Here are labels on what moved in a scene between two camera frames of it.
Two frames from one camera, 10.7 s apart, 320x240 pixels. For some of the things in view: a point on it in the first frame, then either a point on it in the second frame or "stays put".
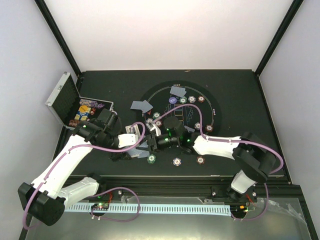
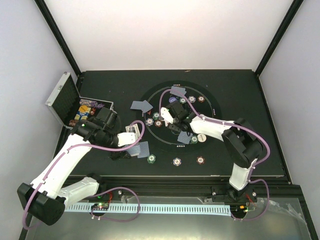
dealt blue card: [177, 90] stays put
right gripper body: [160, 145] -> [178, 129]
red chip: [159, 123] stays put
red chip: [201, 99] stays put
